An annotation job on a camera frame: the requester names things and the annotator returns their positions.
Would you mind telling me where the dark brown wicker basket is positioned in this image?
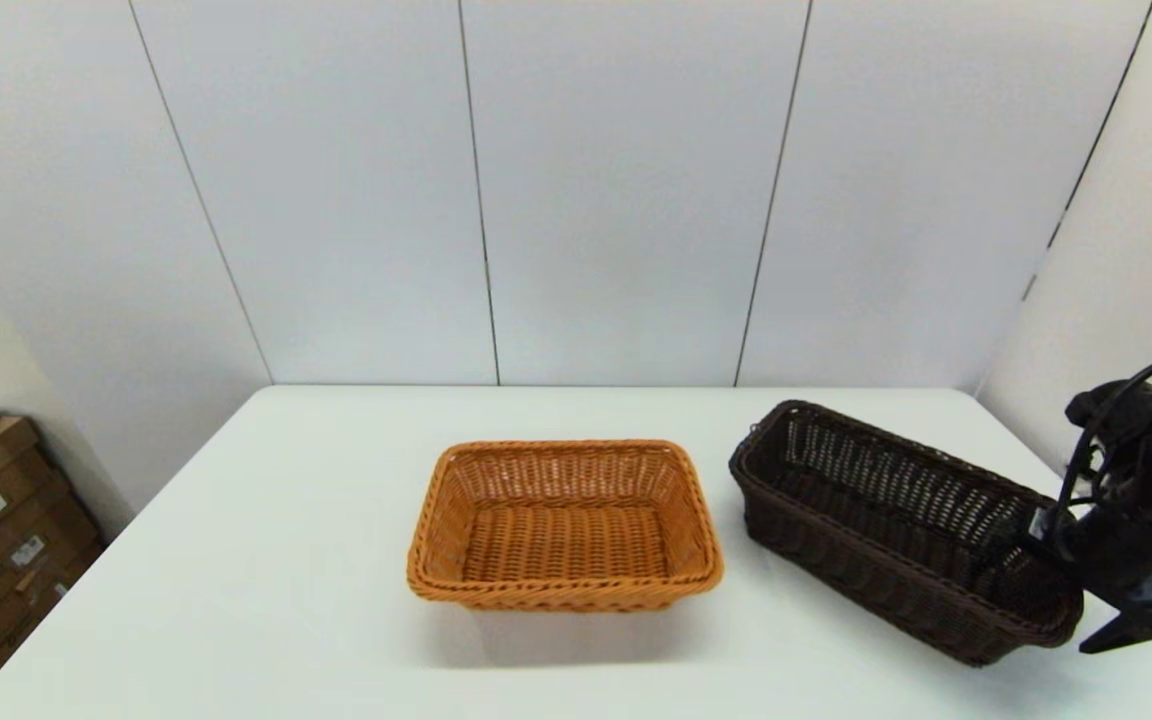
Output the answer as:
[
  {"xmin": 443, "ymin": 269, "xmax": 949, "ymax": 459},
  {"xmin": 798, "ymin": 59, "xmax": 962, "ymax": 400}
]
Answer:
[{"xmin": 729, "ymin": 400, "xmax": 1086, "ymax": 668}]

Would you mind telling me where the orange wicker basket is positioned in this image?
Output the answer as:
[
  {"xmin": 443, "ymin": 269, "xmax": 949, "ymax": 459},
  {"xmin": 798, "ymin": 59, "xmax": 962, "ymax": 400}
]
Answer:
[{"xmin": 406, "ymin": 438, "xmax": 725, "ymax": 613}]

